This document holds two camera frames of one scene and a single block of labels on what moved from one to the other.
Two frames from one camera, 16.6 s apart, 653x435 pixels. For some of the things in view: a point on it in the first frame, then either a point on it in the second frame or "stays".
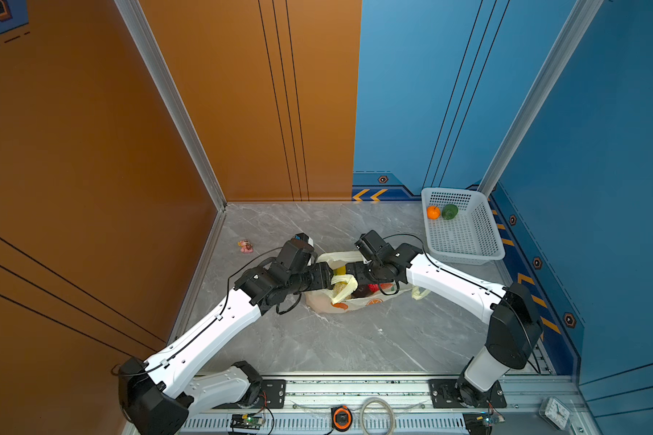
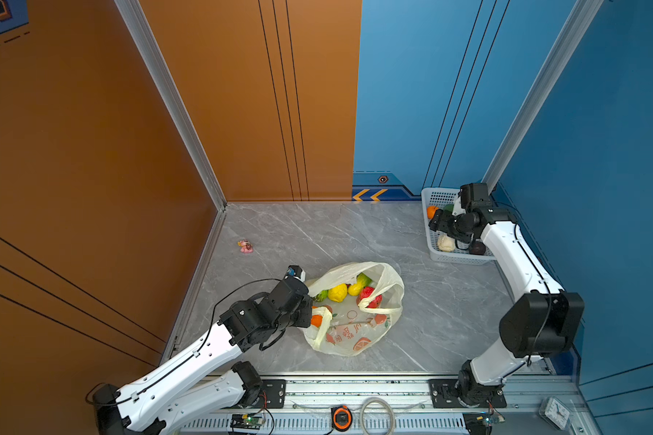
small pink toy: (246, 246) stays
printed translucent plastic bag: (345, 296) -> (348, 327)
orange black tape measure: (341, 418) stays
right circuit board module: (481, 422) stays
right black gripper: (356, 267) -> (440, 223)
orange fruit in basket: (433, 212) stays
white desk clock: (555, 412) stays
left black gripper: (322, 278) -> (306, 305)
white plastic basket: (460, 226) stays
